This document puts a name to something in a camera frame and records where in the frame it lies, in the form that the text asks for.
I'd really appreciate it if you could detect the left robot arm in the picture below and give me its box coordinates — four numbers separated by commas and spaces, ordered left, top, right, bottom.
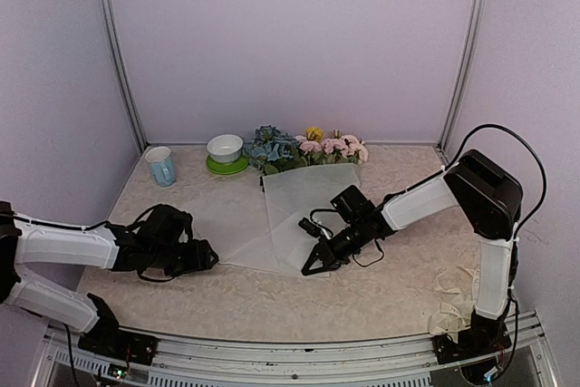
1, 201, 219, 365

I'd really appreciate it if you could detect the cream ribbon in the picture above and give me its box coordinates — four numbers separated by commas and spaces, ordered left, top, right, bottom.
428, 266, 479, 344

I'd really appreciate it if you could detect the aluminium frame post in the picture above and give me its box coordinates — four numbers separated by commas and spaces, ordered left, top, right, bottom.
99, 0, 148, 154
437, 0, 486, 156

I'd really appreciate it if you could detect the white bowl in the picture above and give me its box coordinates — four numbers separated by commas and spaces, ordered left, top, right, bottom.
207, 134, 244, 164

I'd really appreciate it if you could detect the blue hydrangea fake flower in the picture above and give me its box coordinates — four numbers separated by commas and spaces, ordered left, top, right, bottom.
242, 125, 306, 176

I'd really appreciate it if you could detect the right aluminium frame post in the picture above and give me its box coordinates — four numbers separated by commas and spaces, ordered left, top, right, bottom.
437, 0, 486, 156

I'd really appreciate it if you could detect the green plate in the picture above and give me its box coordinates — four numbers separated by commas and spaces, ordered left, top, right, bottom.
206, 155, 249, 176

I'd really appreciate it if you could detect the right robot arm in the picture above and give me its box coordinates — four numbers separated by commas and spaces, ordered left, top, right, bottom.
299, 145, 541, 386

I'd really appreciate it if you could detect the aluminium front rail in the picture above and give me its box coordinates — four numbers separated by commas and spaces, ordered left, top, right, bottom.
31, 309, 558, 387

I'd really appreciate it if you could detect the light blue mug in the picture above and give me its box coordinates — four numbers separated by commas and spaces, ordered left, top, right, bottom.
144, 146, 177, 187

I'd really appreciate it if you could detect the yellow fake flower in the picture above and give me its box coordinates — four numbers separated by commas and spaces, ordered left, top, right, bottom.
305, 126, 324, 142

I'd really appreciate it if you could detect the left aluminium frame post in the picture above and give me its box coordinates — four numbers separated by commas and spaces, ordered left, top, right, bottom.
99, 0, 148, 154

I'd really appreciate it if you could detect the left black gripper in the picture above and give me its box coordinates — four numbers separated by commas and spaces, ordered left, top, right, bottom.
150, 238, 219, 277

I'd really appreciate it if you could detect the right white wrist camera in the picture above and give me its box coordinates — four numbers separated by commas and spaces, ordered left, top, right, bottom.
298, 218, 334, 240

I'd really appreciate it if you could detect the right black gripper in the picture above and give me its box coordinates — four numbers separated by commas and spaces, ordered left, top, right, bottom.
303, 218, 368, 275

